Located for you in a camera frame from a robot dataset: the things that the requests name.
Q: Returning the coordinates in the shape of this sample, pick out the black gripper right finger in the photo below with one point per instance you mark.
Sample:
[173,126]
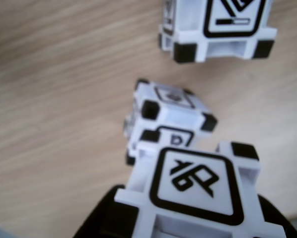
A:
[275,215]

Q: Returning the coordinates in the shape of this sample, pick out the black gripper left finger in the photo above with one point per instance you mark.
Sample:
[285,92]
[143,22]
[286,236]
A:
[106,220]

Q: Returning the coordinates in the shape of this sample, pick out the white cube, zigzag symbol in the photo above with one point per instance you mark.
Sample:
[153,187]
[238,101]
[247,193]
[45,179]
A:
[178,114]

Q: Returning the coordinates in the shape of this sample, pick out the white cube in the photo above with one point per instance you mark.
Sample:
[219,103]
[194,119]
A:
[230,15]
[195,188]
[178,114]

